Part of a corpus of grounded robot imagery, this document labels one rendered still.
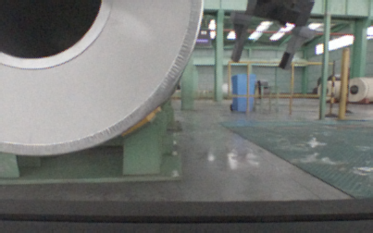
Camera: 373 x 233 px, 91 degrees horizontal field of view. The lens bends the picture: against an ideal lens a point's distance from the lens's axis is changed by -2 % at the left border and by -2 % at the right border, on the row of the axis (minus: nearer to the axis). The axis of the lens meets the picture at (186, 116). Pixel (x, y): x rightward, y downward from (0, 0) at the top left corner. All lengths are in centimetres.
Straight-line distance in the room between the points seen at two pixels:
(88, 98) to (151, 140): 33
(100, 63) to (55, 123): 27
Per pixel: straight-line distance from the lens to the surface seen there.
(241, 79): 486
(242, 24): 47
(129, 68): 71
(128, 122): 71
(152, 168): 95
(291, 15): 46
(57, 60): 80
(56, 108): 80
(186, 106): 531
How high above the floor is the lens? 39
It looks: 6 degrees down
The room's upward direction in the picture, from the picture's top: straight up
